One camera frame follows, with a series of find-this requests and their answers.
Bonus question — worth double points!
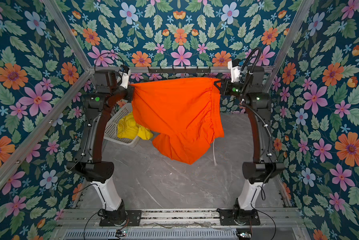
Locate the orange shorts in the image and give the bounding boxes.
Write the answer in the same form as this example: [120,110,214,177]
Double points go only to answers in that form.
[132,77,224,165]

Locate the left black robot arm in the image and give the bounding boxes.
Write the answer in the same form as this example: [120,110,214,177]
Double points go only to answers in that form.
[67,67,132,226]

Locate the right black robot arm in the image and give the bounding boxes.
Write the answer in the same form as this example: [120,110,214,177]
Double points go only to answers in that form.
[217,66,284,226]

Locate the yellow shorts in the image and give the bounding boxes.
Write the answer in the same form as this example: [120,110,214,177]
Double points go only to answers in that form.
[117,112,154,141]

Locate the white plastic laundry basket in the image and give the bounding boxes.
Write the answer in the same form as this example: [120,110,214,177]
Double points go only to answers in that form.
[104,103,140,148]

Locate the left electronics board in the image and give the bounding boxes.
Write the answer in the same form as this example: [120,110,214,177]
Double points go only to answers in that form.
[116,229,127,238]

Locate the electronics board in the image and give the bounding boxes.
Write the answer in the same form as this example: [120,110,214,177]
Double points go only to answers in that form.
[116,229,127,238]
[236,231,252,240]

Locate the white ventilation grille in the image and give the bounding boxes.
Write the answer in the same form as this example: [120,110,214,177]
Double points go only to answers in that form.
[63,229,238,240]

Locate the right electronics board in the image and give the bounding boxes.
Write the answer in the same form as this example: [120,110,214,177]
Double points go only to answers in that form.
[236,231,252,240]

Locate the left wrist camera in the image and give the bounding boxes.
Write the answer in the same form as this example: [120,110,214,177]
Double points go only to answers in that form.
[119,65,131,89]

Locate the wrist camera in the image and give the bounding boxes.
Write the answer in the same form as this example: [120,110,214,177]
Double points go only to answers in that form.
[119,65,131,89]
[227,59,241,83]

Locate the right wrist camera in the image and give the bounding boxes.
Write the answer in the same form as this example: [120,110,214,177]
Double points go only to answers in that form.
[227,59,241,83]

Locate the black hook rail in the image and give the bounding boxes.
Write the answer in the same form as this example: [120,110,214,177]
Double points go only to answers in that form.
[148,67,211,74]

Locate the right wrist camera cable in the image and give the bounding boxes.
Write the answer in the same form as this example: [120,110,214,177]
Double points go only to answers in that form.
[240,47,262,85]

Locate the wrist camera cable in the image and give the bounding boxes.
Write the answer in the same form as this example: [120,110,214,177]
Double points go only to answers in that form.
[94,51,128,73]
[240,47,262,85]

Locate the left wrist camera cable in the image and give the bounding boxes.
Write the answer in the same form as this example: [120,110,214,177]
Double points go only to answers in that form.
[94,51,128,73]

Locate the right black base cable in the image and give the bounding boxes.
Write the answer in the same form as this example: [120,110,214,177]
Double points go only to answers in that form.
[250,185,276,240]

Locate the black base cable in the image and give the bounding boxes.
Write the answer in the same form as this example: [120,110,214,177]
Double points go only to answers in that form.
[250,185,276,240]
[83,209,104,240]

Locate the left black base cable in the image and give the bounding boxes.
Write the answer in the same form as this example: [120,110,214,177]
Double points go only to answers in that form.
[83,209,104,240]

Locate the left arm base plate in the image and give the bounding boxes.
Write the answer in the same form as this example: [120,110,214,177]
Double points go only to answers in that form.
[98,210,142,227]

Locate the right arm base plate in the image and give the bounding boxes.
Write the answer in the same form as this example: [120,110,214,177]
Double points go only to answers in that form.
[217,209,260,227]

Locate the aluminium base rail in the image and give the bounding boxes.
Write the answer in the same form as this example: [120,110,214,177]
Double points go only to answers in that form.
[57,208,305,229]

